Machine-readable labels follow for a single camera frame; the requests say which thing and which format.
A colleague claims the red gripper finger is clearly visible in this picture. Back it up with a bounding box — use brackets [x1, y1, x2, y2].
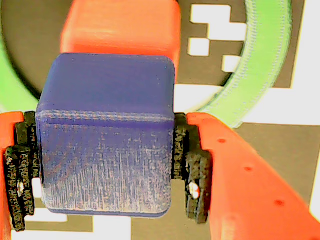
[0, 111, 41, 240]
[172, 112, 320, 240]

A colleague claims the blue cube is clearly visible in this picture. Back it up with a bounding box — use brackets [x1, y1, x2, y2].
[34, 52, 176, 218]

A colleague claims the red cube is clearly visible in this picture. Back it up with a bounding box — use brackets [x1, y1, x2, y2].
[59, 0, 182, 85]

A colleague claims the black white marker mat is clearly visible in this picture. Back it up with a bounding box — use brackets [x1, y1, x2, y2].
[0, 0, 320, 240]

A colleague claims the green ring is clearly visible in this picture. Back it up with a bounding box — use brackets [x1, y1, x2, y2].
[0, 0, 293, 129]

